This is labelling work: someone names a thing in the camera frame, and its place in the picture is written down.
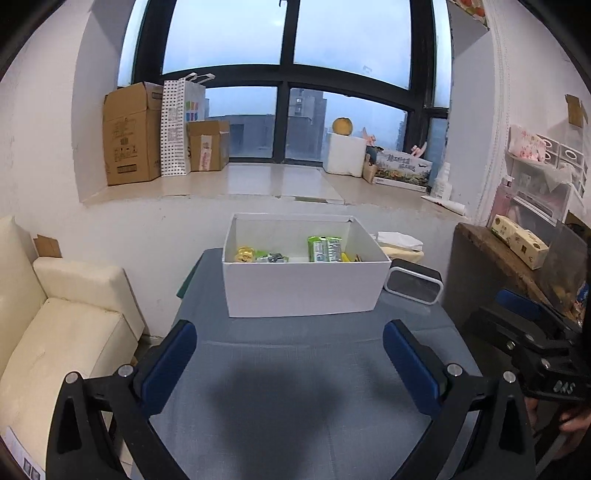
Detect white printed paper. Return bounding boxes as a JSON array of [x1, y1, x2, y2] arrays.
[[0, 425, 47, 480]]

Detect person's right hand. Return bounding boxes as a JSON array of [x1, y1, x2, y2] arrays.
[[526, 397, 591, 435]]

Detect white foam box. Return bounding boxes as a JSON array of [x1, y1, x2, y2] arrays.
[[323, 131, 368, 178]]

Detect clear plastic drawer organizer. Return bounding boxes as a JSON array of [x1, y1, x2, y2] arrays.
[[508, 131, 591, 232]]

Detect yellow tissue pack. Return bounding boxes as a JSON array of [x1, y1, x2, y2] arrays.
[[376, 231, 426, 264]]

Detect cardboard wall patch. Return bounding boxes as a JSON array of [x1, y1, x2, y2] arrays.
[[565, 94, 587, 128]]

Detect brown wooden cabinet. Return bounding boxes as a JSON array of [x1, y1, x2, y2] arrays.
[[443, 222, 591, 334]]

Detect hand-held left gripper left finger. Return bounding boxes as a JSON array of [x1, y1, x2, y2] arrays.
[[45, 318, 198, 480]]

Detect cardboard scrap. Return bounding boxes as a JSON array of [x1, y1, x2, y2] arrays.
[[31, 234, 64, 260]]

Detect landscape printed box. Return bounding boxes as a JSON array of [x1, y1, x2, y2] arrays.
[[373, 150, 434, 193]]

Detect printed tissue pack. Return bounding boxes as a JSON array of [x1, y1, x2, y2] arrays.
[[490, 214, 523, 246]]

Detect black window frame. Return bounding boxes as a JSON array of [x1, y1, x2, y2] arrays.
[[117, 0, 451, 165]]

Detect tall cardboard box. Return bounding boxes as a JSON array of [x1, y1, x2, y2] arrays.
[[102, 82, 165, 186]]

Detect white dotted paper bag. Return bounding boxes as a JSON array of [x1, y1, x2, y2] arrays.
[[160, 72, 216, 177]]

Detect small open cardboard box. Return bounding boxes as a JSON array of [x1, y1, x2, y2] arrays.
[[187, 120, 231, 173]]

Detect clear plastic jar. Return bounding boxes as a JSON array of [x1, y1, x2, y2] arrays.
[[539, 220, 590, 320]]

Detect grey tablecloth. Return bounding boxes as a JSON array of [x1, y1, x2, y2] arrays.
[[131, 247, 482, 480]]

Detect printed wall poster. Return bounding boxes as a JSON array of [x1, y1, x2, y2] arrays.
[[446, 0, 491, 31]]

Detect white cardboard box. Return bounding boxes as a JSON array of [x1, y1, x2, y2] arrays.
[[222, 212, 393, 319]]

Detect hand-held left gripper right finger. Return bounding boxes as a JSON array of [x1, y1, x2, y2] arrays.
[[382, 318, 539, 480]]

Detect cheese pattern boxes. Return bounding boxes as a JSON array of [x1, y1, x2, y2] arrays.
[[510, 228, 550, 271]]

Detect white tube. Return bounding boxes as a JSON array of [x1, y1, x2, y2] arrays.
[[420, 194, 465, 216]]

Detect white plastic bottles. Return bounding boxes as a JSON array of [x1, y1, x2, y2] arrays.
[[431, 162, 454, 199]]

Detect pink floral tissue box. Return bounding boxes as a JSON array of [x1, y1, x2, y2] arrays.
[[508, 124, 546, 162]]

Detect cream sofa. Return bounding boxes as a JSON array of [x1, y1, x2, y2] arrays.
[[0, 215, 147, 468]]

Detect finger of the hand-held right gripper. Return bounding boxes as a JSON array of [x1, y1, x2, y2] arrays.
[[495, 288, 578, 333], [465, 305, 573, 354]]

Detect pink pump bottle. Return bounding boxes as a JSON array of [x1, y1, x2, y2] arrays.
[[491, 174, 516, 227]]

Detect black rounded speaker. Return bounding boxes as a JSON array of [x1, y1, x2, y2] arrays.
[[383, 258, 445, 306]]

